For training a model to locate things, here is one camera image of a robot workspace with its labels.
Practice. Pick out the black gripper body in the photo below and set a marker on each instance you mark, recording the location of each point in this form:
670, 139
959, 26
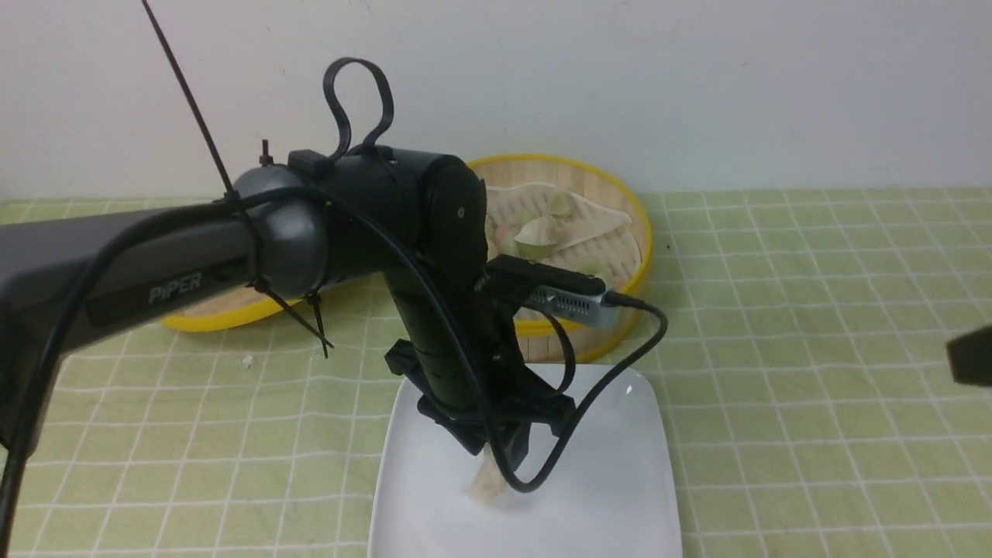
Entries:
521, 401

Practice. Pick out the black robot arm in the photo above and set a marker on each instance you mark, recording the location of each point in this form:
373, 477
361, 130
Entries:
294, 230

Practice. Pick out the white square plate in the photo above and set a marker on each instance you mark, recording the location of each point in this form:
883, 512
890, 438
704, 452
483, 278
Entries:
611, 494

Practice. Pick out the white steamer liner cloth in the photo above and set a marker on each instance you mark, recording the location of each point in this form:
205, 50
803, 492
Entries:
597, 241

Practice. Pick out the yellow rimmed bamboo steamer basket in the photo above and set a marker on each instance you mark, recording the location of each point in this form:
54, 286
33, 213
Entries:
511, 170

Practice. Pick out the small green dumpling top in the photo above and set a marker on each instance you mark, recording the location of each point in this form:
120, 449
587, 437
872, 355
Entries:
560, 205

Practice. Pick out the yellow rimmed bamboo steamer lid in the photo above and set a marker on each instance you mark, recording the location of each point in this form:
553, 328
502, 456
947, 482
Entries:
236, 308

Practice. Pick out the dark object right edge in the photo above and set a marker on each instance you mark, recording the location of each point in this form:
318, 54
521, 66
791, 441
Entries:
970, 357

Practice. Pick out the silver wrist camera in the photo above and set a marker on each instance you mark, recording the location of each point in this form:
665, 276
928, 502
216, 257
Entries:
542, 288

